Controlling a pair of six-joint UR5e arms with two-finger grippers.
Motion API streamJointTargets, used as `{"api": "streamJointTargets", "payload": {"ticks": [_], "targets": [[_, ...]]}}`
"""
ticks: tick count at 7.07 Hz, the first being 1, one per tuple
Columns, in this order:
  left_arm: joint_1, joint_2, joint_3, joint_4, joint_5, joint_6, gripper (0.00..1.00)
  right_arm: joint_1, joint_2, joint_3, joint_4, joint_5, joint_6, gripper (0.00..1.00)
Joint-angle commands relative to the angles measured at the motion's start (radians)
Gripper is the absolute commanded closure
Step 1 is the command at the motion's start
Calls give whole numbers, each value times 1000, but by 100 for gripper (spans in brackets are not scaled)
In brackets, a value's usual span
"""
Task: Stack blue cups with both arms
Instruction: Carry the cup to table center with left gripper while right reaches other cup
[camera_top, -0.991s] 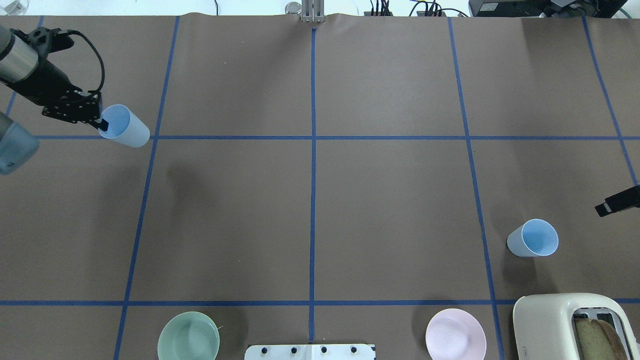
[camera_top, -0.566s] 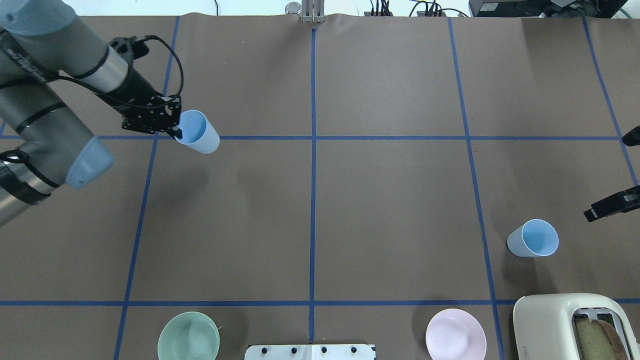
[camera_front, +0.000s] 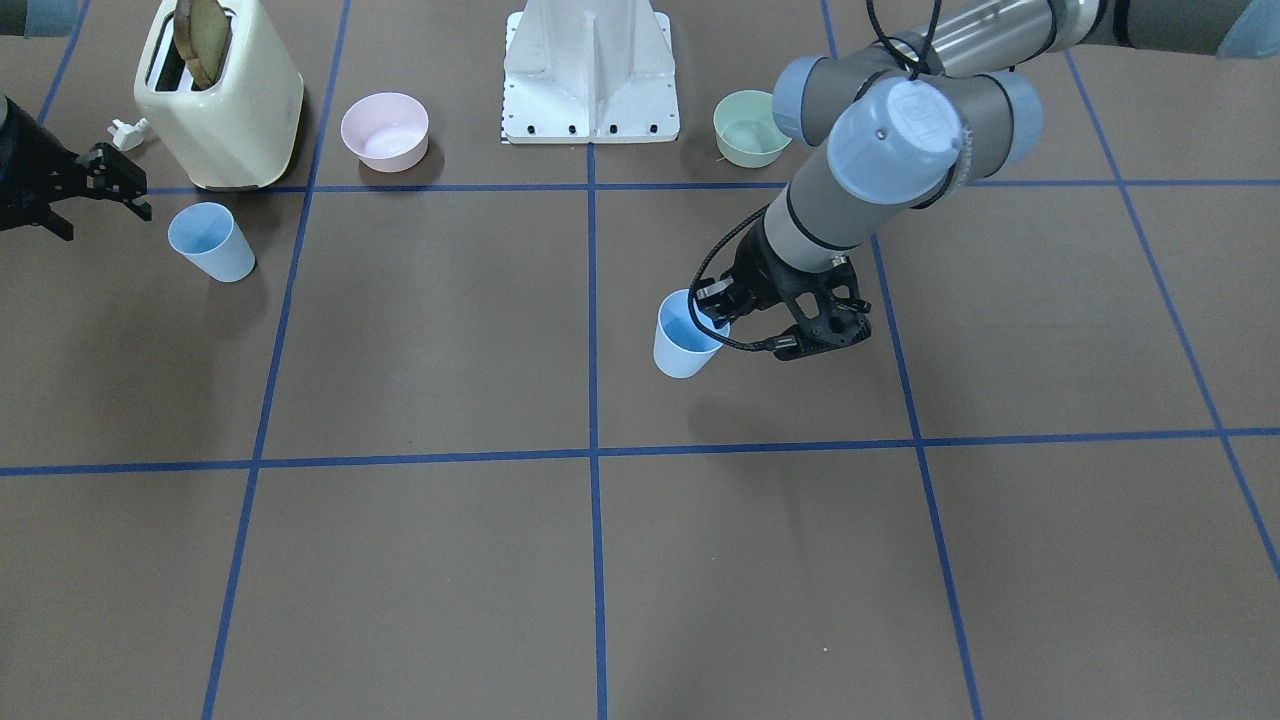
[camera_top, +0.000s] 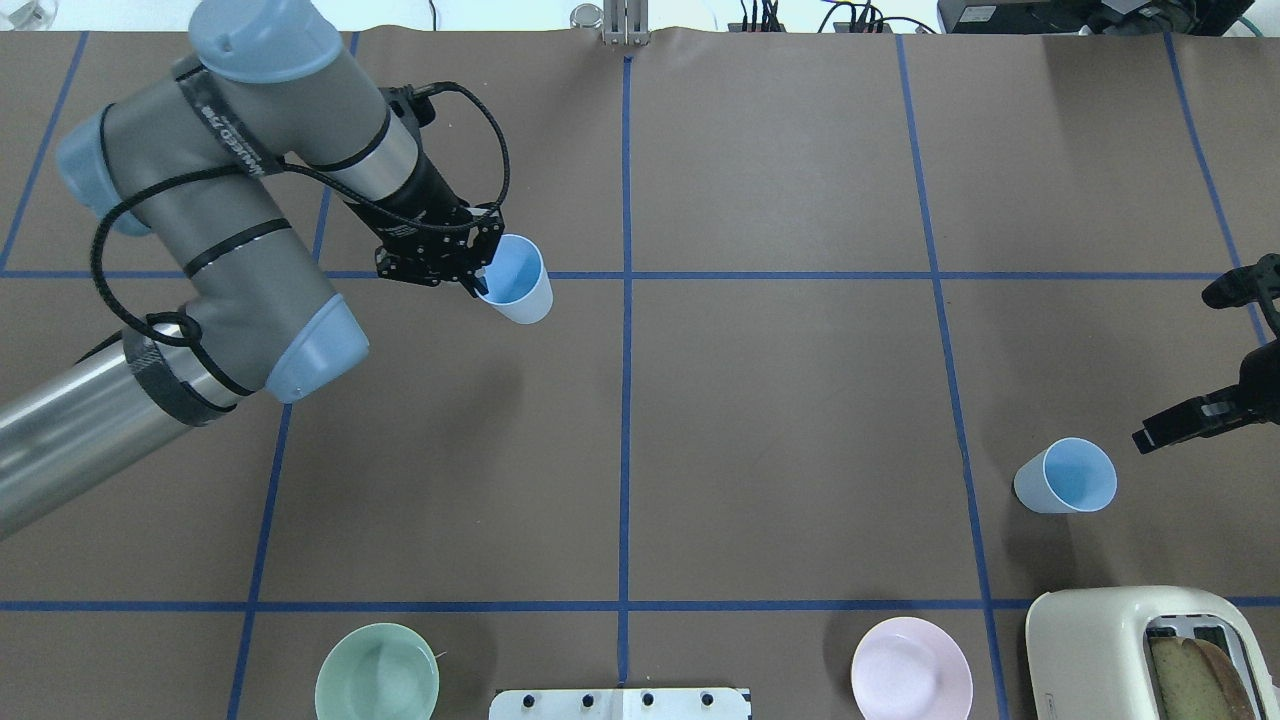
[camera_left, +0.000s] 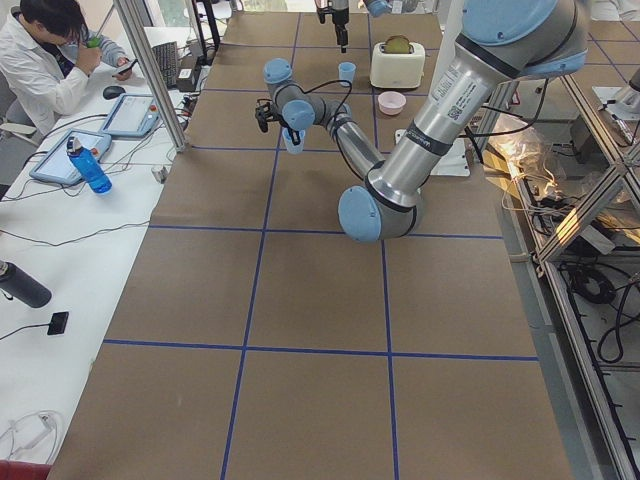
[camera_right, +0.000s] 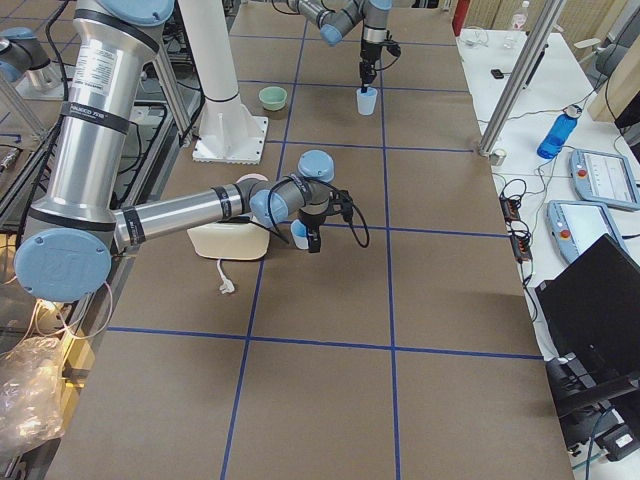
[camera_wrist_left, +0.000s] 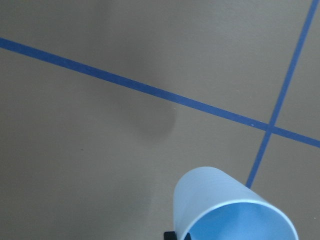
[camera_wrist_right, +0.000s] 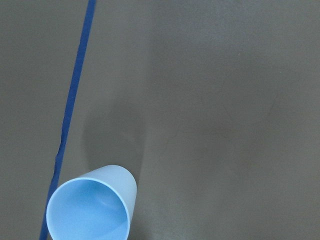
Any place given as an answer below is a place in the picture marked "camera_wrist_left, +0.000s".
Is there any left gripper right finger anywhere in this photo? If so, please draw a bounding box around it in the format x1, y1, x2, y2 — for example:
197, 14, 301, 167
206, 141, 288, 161
184, 233, 191, 240

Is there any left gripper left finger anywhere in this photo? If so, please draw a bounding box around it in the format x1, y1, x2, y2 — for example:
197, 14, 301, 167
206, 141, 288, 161
163, 231, 177, 240

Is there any light blue cup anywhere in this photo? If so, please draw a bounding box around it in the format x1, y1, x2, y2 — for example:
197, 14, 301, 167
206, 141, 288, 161
173, 166, 299, 240

